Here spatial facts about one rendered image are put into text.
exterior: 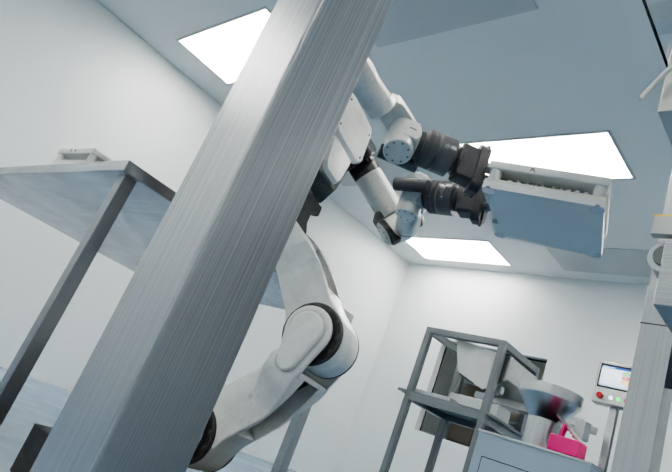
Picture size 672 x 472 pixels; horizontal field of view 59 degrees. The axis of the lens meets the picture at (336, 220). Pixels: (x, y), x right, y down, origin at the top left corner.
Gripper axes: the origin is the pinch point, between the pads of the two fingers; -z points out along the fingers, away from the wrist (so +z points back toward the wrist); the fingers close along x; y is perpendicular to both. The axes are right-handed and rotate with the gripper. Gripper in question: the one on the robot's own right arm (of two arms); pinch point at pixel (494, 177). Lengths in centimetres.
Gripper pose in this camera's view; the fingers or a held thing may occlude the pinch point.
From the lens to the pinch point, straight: 139.7
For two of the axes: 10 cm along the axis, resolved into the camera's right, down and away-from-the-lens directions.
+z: -9.2, -3.9, -0.6
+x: -3.4, 8.7, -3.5
